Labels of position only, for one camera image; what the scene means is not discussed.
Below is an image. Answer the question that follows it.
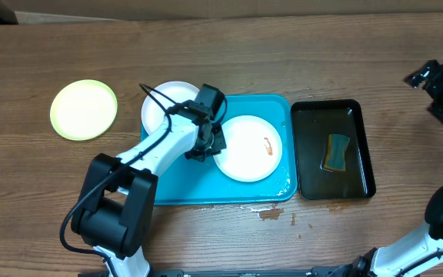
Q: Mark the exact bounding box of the white plate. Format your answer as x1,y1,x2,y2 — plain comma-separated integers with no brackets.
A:
142,81,199,135
214,115,283,182

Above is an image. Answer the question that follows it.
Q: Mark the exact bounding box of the green yellow sponge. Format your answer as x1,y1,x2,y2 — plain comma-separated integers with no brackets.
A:
322,134,350,172

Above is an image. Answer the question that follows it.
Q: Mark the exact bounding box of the yellow-green rimmed plate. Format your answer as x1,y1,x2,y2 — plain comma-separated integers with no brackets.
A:
49,79,118,141

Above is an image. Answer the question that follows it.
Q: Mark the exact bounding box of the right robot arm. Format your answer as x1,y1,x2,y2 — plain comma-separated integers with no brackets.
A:
321,60,443,276

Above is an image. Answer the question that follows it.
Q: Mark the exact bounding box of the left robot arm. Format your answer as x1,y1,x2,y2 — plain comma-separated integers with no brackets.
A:
59,100,228,276

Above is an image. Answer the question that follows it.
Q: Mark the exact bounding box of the teal plastic tray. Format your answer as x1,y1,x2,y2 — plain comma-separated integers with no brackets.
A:
155,94,298,205

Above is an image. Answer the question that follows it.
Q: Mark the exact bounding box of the black rectangular water tray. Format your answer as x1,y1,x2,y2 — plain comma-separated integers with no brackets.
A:
291,99,376,200

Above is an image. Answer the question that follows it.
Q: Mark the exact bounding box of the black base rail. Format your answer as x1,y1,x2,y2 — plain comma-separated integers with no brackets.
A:
78,265,421,277

